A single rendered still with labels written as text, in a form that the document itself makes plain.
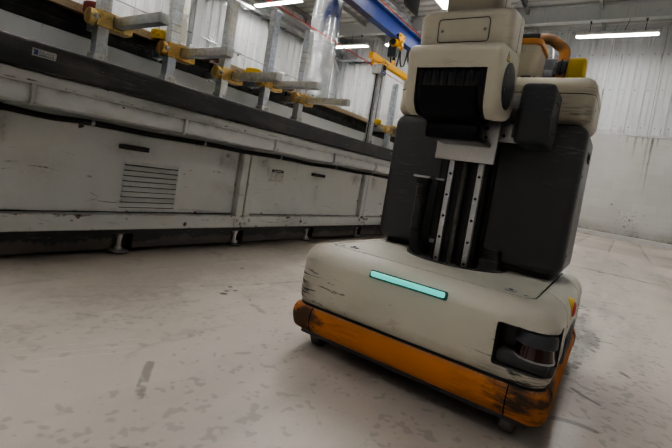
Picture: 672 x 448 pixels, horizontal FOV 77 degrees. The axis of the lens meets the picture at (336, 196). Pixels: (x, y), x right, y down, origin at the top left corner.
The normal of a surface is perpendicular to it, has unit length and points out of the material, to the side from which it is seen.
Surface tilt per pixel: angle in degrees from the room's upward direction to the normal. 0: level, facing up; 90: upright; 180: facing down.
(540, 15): 90
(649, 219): 90
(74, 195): 90
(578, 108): 90
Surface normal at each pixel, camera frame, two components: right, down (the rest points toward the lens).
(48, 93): 0.81, 0.16
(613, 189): -0.56, -0.05
